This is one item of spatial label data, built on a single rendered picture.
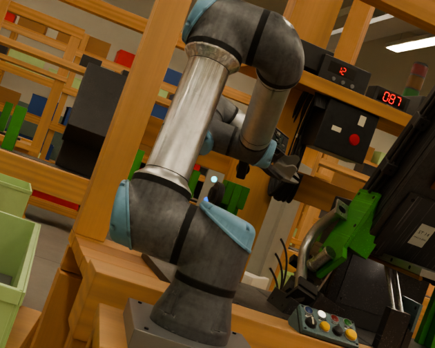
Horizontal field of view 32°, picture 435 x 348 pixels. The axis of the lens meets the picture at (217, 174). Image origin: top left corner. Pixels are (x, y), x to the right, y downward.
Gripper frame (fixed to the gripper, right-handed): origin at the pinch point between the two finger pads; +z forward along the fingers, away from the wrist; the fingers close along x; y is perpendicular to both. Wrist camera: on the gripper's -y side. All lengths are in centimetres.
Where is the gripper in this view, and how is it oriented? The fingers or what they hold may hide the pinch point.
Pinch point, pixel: (293, 179)
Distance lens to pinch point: 202.0
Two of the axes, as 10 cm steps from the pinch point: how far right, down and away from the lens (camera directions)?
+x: 2.3, -6.3, 7.4
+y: 6.1, -5.0, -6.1
